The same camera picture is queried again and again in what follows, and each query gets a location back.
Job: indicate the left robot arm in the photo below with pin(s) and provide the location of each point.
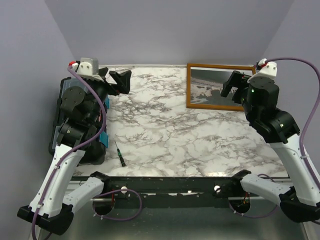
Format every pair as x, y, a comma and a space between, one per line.
83, 127

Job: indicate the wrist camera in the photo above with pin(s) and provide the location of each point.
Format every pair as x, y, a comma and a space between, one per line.
265, 69
86, 67

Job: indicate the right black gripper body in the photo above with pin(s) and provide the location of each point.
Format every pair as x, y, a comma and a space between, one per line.
242, 86

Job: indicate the black toolbox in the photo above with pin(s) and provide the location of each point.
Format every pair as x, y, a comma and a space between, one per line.
95, 153

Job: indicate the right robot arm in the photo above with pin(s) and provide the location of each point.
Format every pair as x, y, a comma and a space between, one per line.
258, 95

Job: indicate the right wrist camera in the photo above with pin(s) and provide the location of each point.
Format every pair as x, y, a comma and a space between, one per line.
265, 69

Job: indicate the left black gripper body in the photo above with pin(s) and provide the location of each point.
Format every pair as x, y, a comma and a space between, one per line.
102, 88

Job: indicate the green black screwdriver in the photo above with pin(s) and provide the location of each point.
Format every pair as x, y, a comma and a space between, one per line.
122, 161

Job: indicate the wooden picture frame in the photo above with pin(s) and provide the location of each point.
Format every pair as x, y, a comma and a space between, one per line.
204, 83

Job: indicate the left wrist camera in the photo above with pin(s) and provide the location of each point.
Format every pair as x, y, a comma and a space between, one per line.
86, 67

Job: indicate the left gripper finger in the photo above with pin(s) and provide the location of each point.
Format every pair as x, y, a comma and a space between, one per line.
122, 89
122, 79

